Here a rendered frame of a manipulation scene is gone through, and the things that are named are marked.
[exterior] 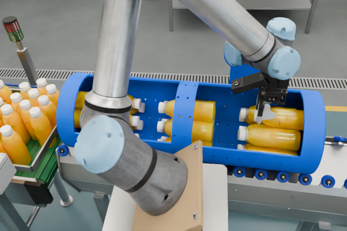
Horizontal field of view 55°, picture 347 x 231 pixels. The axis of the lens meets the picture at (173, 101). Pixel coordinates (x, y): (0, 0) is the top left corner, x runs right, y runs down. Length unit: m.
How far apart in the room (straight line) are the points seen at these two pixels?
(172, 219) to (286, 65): 0.42
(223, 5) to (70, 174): 0.98
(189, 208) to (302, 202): 0.67
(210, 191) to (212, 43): 2.81
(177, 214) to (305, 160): 0.51
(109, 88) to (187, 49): 2.79
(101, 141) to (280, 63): 0.42
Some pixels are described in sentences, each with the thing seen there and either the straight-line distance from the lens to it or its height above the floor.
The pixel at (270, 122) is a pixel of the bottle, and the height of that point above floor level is 1.15.
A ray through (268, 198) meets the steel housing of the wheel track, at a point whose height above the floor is 0.86.
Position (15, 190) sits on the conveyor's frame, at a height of 0.84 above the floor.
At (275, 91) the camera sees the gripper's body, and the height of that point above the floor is 1.29.
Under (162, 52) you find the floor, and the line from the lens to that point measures 3.51.
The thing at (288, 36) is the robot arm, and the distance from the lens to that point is 0.93.
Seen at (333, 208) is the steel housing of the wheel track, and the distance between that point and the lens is 1.36.
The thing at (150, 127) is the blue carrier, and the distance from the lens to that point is 1.36.
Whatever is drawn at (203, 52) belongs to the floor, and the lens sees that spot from 3.50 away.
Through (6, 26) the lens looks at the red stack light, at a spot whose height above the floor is 1.24.
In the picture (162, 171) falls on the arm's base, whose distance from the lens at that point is 0.74.
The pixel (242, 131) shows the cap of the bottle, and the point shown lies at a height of 1.12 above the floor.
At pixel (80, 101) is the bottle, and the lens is 1.24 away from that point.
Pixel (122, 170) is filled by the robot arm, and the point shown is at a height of 1.39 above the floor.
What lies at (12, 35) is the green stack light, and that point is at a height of 1.19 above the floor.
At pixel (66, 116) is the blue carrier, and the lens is 1.18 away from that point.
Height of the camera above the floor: 1.95
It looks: 42 degrees down
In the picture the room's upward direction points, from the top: 3 degrees counter-clockwise
